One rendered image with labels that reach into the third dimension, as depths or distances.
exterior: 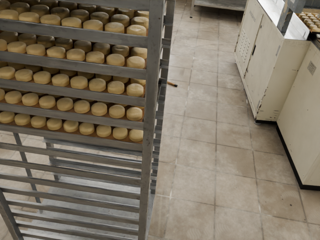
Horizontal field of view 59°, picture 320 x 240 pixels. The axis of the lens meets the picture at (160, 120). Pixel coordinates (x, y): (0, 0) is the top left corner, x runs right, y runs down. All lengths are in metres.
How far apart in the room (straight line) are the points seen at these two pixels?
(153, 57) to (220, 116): 2.06
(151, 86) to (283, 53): 1.71
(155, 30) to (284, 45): 1.74
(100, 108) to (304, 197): 1.74
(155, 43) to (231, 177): 1.65
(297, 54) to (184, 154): 1.13
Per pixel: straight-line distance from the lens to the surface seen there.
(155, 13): 0.66
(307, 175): 2.21
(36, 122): 1.05
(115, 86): 0.85
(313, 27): 2.40
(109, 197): 1.80
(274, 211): 2.14
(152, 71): 0.72
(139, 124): 0.86
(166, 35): 1.16
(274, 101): 2.57
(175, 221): 1.90
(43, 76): 0.93
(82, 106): 0.93
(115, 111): 0.90
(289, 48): 2.35
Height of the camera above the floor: 1.62
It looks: 39 degrees down
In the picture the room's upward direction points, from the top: 5 degrees clockwise
